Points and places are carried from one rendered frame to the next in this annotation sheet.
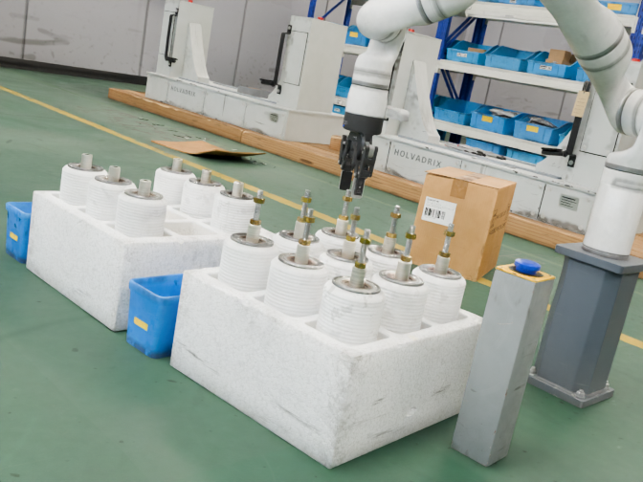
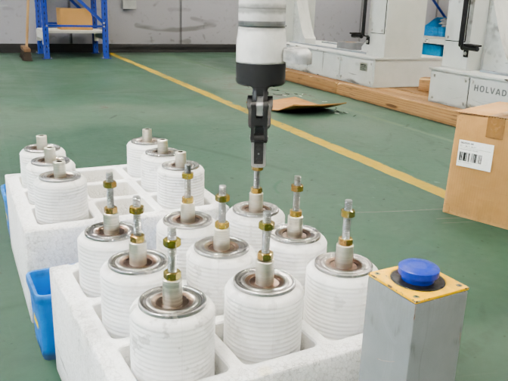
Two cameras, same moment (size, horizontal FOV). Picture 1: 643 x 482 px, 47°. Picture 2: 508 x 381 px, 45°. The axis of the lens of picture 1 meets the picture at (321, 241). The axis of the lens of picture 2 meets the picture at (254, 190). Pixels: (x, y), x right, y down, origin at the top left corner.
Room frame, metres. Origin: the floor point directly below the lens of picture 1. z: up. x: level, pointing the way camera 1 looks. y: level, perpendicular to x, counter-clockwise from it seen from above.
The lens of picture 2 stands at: (0.55, -0.36, 0.57)
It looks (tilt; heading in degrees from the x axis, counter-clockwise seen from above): 17 degrees down; 21
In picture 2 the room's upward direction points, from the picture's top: 2 degrees clockwise
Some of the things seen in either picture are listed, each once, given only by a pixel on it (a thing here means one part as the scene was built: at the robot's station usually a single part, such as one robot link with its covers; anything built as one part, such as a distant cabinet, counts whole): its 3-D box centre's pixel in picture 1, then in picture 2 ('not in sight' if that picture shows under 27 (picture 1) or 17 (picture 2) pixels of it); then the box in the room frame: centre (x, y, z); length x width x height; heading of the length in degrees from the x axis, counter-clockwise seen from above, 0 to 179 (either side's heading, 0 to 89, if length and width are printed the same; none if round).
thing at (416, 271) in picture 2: (526, 268); (418, 274); (1.13, -0.32, 0.32); 0.04 x 0.04 x 0.02
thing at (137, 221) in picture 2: (306, 231); (137, 224); (1.16, 0.03, 0.30); 0.01 x 0.01 x 0.08
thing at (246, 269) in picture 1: (243, 290); (113, 289); (1.24, 0.12, 0.16); 0.10 x 0.10 x 0.18
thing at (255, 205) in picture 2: (341, 228); (255, 202); (1.42, -0.03, 0.26); 0.02 x 0.02 x 0.03
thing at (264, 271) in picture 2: (403, 271); (264, 272); (1.18, -0.14, 0.26); 0.02 x 0.02 x 0.03
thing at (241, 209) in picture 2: (340, 233); (255, 209); (1.42, -0.03, 0.25); 0.08 x 0.08 x 0.01
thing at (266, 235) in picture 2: (408, 248); (265, 241); (1.18, -0.14, 0.30); 0.01 x 0.01 x 0.08
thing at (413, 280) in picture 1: (401, 278); (264, 282); (1.18, -0.14, 0.25); 0.08 x 0.08 x 0.01
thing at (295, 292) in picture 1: (291, 314); (140, 326); (1.16, 0.03, 0.16); 0.10 x 0.10 x 0.18
